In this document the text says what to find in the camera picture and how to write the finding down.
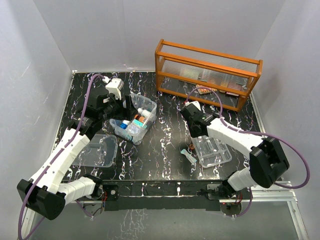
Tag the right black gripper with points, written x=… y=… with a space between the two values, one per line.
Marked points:
x=193 y=134

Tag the clear plastic box lid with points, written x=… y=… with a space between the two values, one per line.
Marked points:
x=99 y=153

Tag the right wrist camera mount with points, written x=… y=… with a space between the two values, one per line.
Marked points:
x=193 y=103

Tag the blue header plastic packet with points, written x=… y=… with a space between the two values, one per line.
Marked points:
x=134 y=127

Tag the orange wooden shelf rack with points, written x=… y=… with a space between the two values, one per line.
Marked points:
x=180 y=67

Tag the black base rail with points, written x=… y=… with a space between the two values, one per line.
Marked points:
x=169 y=195

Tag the clear compartment organizer tray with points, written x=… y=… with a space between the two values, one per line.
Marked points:
x=211 y=151

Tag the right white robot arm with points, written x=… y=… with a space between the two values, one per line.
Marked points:
x=267 y=160

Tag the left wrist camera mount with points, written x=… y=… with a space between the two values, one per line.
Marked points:
x=114 y=86

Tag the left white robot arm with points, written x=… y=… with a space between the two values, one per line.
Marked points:
x=44 y=192

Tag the clear plastic medicine box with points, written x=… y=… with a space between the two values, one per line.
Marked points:
x=139 y=101

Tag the white medicine bottle green label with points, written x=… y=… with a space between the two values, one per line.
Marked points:
x=143 y=112

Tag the brown bottle orange cap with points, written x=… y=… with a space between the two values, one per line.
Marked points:
x=140 y=118

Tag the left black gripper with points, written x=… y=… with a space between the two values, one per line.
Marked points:
x=131 y=111

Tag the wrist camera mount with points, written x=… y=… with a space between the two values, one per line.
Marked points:
x=114 y=86
x=193 y=103

